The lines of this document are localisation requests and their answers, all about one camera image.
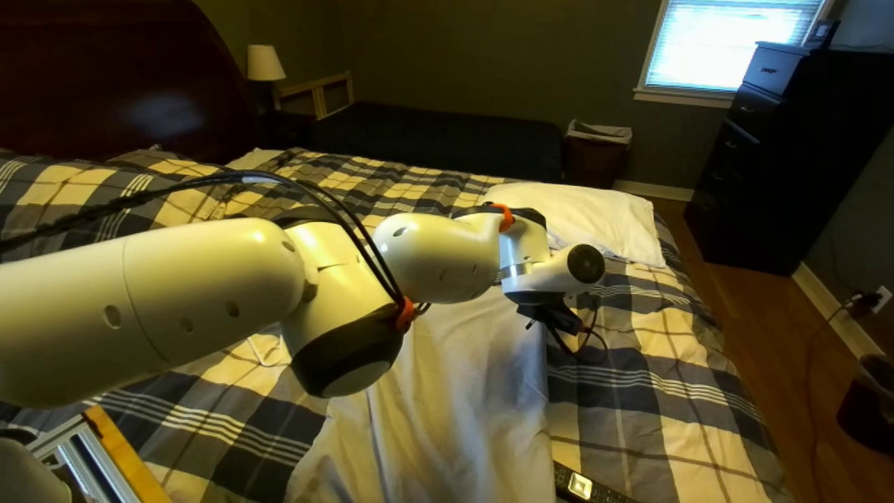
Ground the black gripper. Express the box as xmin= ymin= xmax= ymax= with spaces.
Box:
xmin=505 ymin=289 xmax=591 ymax=354

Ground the light grey pillow case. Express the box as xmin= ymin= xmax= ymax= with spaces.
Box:
xmin=284 ymin=286 xmax=558 ymax=503

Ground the white pillow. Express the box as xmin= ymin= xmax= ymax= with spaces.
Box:
xmin=484 ymin=180 xmax=670 ymax=271

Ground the wooden board edge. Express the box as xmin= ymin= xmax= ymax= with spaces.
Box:
xmin=80 ymin=403 xmax=175 ymax=503

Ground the plaid pillow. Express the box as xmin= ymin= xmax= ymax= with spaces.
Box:
xmin=0 ymin=151 xmax=235 ymax=247

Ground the plaid bed comforter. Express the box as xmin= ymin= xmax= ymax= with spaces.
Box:
xmin=0 ymin=145 xmax=793 ymax=503

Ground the small dark waste bin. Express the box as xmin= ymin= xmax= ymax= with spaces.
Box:
xmin=558 ymin=118 xmax=637 ymax=190

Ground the black remote control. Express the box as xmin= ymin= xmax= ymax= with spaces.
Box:
xmin=548 ymin=459 xmax=637 ymax=503

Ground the black dresser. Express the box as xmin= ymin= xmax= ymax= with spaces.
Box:
xmin=681 ymin=40 xmax=894 ymax=280

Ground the wooden open shelf nightstand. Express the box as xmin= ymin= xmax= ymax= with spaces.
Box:
xmin=273 ymin=71 xmax=358 ymax=124

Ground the grey box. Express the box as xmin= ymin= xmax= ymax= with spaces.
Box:
xmin=744 ymin=40 xmax=813 ymax=100

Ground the dark object on floor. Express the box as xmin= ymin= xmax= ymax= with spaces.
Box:
xmin=836 ymin=354 xmax=894 ymax=461

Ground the table lamp with shade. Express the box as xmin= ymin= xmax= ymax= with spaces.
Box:
xmin=244 ymin=43 xmax=290 ymax=120

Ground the dark wooden headboard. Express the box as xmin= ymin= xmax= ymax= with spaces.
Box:
xmin=0 ymin=0 xmax=263 ymax=166

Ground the grey rounded object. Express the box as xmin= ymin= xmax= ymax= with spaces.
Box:
xmin=0 ymin=437 xmax=72 ymax=503

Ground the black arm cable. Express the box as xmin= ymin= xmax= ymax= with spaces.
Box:
xmin=0 ymin=169 xmax=415 ymax=317

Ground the bright window with frame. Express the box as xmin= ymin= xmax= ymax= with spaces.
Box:
xmin=633 ymin=0 xmax=836 ymax=110

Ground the wall outlet with plug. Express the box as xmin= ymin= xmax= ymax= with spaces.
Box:
xmin=841 ymin=283 xmax=894 ymax=320

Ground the teal metal frame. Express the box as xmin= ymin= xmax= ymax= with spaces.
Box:
xmin=23 ymin=417 xmax=142 ymax=503

